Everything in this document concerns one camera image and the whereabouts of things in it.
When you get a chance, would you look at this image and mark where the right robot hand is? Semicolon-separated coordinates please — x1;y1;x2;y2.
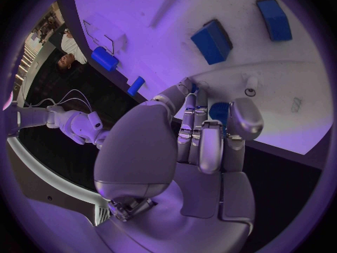
93;138;108;151

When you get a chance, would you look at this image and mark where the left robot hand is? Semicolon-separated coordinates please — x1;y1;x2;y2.
93;77;265;253

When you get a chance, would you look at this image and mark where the white task board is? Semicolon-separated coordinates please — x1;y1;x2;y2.
71;0;334;156

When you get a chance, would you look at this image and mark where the long blue cylinder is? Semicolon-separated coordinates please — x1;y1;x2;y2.
126;76;146;96

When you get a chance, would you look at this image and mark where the large blue gear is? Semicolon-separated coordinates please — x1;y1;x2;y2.
208;102;230;133

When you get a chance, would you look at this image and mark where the fat blue cylinder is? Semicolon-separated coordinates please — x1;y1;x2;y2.
90;46;120;73

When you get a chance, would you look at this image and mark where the person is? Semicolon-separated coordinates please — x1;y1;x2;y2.
55;28;89;74

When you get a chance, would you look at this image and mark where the blue square block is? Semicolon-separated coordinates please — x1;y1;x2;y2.
190;19;234;66

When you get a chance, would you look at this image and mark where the blue rectangular block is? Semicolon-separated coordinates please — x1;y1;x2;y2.
256;0;294;42

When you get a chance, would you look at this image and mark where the white cable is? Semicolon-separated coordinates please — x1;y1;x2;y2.
53;89;94;113
26;97;93;111

